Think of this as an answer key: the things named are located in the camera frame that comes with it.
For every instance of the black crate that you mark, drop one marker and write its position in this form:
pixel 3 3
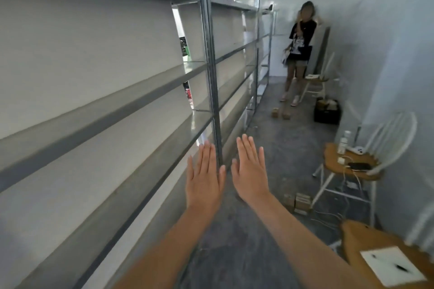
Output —
pixel 325 117

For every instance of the leaning wooden planks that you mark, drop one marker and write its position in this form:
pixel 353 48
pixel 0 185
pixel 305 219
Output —
pixel 322 51

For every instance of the person's left hand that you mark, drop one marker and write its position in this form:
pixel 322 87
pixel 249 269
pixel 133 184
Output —
pixel 205 190

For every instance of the black pen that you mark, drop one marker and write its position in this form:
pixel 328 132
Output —
pixel 401 267

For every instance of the white chair wooden seat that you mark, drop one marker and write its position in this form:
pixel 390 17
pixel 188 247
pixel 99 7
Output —
pixel 356 241
pixel 318 79
pixel 330 160

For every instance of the white plastic bottle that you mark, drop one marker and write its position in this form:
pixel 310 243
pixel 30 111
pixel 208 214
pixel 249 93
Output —
pixel 343 144

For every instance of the white paper sheet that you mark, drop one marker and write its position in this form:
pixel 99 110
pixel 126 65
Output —
pixel 383 272

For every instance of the person's right hand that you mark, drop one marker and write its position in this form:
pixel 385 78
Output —
pixel 251 180

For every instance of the white headset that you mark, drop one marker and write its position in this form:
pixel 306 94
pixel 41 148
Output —
pixel 285 58

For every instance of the cardboard box blue-white label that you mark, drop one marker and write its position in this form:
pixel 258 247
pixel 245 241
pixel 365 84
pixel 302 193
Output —
pixel 302 202

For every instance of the person's right forearm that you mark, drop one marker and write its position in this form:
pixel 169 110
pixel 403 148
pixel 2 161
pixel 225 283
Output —
pixel 305 251

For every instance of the grey metal shelving rack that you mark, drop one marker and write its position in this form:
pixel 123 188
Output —
pixel 210 62

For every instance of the pink sneaker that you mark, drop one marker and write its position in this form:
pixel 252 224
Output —
pixel 295 101
pixel 284 98

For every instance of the white charger adapter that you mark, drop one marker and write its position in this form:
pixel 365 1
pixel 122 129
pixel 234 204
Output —
pixel 341 160

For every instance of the cardboard box white label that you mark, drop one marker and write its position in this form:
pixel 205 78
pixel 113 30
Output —
pixel 289 201

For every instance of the black smartphone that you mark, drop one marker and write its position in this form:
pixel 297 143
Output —
pixel 359 166

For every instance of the flat white item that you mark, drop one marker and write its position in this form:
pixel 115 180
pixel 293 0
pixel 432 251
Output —
pixel 312 76

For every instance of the person's left forearm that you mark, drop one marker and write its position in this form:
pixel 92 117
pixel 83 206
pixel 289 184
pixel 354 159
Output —
pixel 162 258

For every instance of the cardboard box with tape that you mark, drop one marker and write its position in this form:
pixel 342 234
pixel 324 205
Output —
pixel 327 105

